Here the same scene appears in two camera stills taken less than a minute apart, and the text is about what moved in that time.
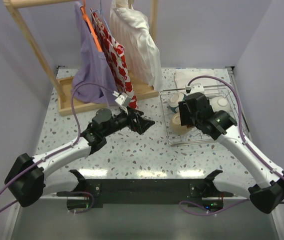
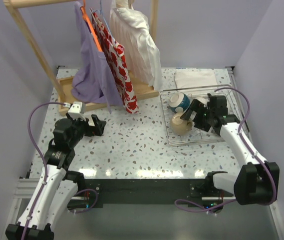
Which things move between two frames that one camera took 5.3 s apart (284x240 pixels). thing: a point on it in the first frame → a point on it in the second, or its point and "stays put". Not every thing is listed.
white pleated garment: (130, 29) stays put
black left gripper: (134, 120) → (89, 125)
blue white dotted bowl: (174, 98) stays put
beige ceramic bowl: (175, 125) stays put
